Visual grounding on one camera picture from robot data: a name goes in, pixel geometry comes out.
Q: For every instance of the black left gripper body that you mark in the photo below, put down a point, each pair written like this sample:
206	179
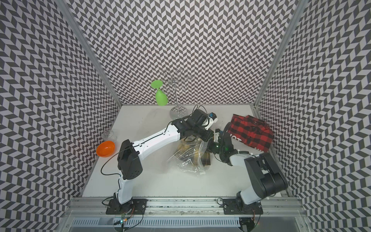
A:
200	131

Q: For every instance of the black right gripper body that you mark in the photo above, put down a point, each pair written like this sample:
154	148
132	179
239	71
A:
215	147

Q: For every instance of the yellow plaid shirt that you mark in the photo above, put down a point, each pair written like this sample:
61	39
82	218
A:
193	152

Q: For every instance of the clear plastic vacuum bag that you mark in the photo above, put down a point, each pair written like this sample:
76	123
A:
187	168

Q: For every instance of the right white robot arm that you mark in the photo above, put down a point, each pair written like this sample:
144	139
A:
265	175

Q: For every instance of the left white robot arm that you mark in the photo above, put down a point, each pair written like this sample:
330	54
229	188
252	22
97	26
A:
132	154

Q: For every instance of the red plaid folded shirt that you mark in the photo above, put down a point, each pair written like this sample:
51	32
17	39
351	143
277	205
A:
252	132

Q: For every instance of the green plastic wine glass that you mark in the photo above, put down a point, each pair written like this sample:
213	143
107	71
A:
160	96

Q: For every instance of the metal glass holder stand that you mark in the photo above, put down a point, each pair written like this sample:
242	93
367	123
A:
176	81

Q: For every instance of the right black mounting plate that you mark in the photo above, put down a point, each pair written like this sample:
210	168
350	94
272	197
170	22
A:
238	207

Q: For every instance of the black mounting plate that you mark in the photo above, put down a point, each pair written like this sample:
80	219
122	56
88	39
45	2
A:
238	207
126	206

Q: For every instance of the clear plastic cup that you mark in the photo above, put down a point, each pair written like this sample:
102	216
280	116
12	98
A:
109	135

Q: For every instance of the orange plastic bowl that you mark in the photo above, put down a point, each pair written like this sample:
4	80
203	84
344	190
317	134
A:
106	149

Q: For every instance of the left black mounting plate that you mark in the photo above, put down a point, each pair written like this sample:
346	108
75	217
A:
126	206

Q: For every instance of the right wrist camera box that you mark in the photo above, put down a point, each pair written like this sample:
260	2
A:
217	135

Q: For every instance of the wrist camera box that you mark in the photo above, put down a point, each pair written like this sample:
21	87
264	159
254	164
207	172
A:
211	119
217	135

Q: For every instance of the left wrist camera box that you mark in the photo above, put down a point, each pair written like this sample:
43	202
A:
211	119

